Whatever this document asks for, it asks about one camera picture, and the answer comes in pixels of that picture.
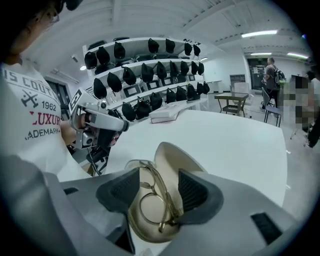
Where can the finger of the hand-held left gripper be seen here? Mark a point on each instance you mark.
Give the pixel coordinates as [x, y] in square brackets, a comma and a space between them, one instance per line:
[107, 120]
[106, 138]

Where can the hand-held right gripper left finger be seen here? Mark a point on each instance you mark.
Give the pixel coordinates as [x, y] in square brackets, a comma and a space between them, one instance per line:
[115, 192]

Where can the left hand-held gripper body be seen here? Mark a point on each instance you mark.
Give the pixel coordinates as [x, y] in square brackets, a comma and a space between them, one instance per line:
[78, 100]

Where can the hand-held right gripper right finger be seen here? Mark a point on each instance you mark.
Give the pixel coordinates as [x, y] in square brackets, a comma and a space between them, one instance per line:
[197, 197]

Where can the beige glasses case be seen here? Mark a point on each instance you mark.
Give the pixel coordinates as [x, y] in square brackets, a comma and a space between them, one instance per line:
[170, 160]

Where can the person's left forearm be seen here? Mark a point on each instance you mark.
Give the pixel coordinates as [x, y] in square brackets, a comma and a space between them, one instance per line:
[66, 132]

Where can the person's left hand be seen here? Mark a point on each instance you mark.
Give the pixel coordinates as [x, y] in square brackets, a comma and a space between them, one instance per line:
[81, 121]

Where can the person's white printed shirt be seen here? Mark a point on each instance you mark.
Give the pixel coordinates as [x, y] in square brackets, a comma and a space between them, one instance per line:
[37, 140]

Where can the grey cover book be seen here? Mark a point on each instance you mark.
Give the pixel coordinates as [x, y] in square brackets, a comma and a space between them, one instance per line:
[165, 111]

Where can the row of black bags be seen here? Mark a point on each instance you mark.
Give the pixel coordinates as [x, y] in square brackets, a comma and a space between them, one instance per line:
[147, 72]

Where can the white shelving rack with bags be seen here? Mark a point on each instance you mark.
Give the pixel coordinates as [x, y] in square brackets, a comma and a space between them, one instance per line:
[136, 45]

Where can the person's head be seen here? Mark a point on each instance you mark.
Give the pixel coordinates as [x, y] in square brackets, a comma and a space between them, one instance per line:
[25, 40]

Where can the small dark metal table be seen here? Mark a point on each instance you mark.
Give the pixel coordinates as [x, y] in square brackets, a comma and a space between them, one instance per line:
[232, 95]

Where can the dark grey chair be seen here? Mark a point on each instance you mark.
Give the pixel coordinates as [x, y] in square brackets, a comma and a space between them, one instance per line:
[273, 109]

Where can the grey cabinet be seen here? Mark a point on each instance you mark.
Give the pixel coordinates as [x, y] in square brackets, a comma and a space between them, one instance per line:
[237, 79]

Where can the dark double door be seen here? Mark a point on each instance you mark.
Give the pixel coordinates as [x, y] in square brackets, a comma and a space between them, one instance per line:
[257, 80]

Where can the long ceiling light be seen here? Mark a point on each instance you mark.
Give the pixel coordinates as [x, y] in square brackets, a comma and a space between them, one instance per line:
[297, 55]
[260, 33]
[261, 53]

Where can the black head-worn camera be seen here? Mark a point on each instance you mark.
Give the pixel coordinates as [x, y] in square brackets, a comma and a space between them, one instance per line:
[73, 4]

